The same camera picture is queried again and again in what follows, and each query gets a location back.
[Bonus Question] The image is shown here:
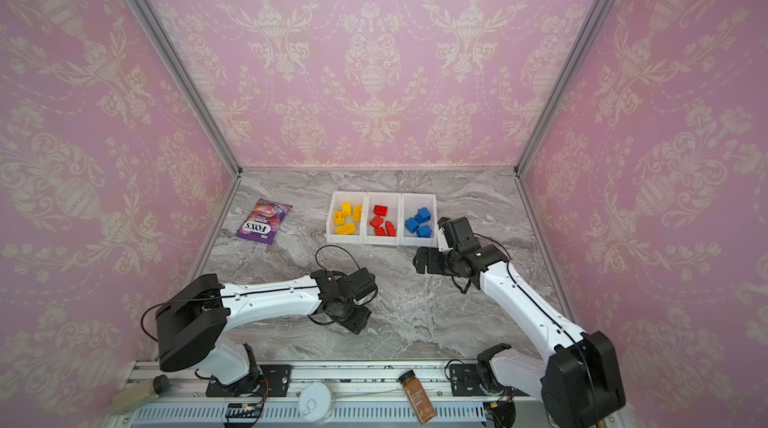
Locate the red arch lego brick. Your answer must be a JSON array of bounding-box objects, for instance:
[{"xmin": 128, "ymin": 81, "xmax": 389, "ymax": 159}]
[{"xmin": 384, "ymin": 221, "xmax": 396, "ymax": 237}]

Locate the white bin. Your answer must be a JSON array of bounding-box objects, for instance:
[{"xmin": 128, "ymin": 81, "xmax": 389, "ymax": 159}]
[
  {"xmin": 396, "ymin": 193, "xmax": 437, "ymax": 248},
  {"xmin": 325, "ymin": 191, "xmax": 366, "ymax": 244},
  {"xmin": 362, "ymin": 192, "xmax": 401, "ymax": 246}
]

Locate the blue long lego brick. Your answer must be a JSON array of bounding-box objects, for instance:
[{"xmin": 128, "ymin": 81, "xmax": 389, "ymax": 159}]
[{"xmin": 416, "ymin": 225, "xmax": 432, "ymax": 238}]

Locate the blue lego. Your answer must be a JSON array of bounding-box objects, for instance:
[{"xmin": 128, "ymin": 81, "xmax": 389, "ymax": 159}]
[
  {"xmin": 414, "ymin": 207, "xmax": 431, "ymax": 224},
  {"xmin": 404, "ymin": 218, "xmax": 420, "ymax": 233}
]

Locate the yellow long lego brick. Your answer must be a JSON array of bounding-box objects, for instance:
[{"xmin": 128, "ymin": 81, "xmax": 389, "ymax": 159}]
[{"xmin": 352, "ymin": 206, "xmax": 363, "ymax": 222}]

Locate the yellow square lego brick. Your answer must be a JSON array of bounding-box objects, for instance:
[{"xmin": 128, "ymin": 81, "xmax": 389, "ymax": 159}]
[{"xmin": 341, "ymin": 202, "xmax": 353, "ymax": 216}]

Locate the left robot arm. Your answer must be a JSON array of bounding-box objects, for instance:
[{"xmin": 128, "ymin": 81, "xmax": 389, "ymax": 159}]
[{"xmin": 155, "ymin": 268, "xmax": 378, "ymax": 397}]

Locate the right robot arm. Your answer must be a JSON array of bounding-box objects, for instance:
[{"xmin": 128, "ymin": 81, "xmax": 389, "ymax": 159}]
[{"xmin": 413, "ymin": 217, "xmax": 626, "ymax": 427}]

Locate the white round disc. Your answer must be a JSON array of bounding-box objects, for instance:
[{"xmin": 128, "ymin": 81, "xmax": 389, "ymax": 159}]
[{"xmin": 298, "ymin": 382, "xmax": 334, "ymax": 423}]

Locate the spice jar brown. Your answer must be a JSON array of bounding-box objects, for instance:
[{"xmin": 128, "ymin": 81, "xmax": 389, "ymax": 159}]
[{"xmin": 398, "ymin": 370, "xmax": 437, "ymax": 424}]

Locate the purple candy bag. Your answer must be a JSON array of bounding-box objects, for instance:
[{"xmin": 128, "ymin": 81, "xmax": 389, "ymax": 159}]
[{"xmin": 235, "ymin": 198, "xmax": 292, "ymax": 245}]

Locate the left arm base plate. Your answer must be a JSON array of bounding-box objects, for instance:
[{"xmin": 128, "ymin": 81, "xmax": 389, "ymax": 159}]
[{"xmin": 205, "ymin": 364, "xmax": 293, "ymax": 399}]

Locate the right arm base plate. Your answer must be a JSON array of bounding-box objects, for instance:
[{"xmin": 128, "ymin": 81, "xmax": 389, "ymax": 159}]
[{"xmin": 447, "ymin": 363, "xmax": 497, "ymax": 397}]

